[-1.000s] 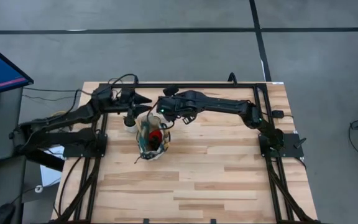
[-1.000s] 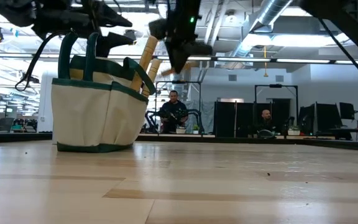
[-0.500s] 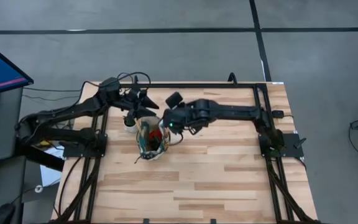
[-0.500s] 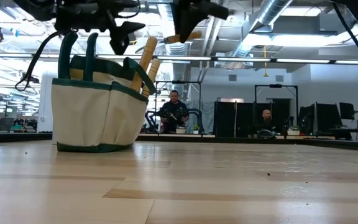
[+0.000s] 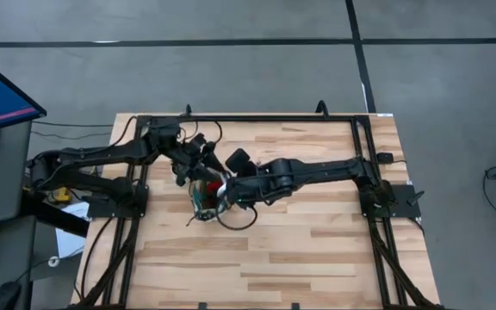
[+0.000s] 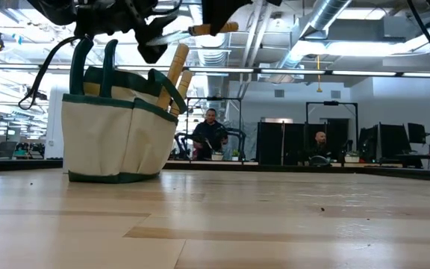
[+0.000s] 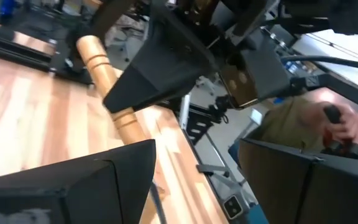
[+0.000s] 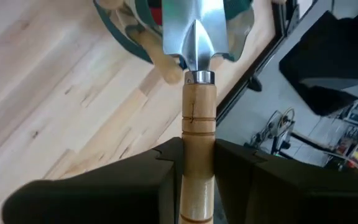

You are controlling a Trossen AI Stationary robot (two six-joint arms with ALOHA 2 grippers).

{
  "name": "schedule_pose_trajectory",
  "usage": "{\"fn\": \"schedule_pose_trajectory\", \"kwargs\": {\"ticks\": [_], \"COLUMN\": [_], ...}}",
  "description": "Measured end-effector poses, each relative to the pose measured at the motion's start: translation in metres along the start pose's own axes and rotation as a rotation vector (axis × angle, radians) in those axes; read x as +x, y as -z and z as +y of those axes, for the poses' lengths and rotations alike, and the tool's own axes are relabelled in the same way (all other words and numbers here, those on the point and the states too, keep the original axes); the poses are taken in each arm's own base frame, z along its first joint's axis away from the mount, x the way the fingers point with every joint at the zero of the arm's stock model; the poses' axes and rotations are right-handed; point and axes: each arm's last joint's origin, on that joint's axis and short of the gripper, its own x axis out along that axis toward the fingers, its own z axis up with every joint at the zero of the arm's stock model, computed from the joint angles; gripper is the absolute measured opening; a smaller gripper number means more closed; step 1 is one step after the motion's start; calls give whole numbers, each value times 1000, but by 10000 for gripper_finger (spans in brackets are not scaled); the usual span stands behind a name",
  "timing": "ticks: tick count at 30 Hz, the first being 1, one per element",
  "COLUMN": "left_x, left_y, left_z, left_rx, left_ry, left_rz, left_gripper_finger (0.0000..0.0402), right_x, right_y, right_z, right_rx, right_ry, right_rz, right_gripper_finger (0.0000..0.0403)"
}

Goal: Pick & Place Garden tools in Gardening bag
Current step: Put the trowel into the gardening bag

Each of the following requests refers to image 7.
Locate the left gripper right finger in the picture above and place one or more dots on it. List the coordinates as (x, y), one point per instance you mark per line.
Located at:
(322, 193)

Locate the white chair base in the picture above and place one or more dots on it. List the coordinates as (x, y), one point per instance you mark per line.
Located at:
(204, 84)

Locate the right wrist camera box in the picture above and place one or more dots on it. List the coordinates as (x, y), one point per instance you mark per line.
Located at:
(266, 68)

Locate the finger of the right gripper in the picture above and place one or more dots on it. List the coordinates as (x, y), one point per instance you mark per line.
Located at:
(160, 71)

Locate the person's hand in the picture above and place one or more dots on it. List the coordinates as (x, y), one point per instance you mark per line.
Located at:
(350, 127)

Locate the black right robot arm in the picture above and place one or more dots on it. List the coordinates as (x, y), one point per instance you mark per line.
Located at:
(337, 15)

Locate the white outlet box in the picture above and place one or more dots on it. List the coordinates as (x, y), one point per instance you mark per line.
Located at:
(233, 207)

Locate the teal rounded object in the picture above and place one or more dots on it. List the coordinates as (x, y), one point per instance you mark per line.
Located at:
(256, 217)

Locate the person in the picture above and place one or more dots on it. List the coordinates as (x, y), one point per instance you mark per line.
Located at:
(284, 124)

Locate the white table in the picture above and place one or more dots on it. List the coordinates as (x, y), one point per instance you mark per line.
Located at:
(346, 53)

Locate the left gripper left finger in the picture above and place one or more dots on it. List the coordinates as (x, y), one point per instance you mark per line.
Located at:
(89, 193)

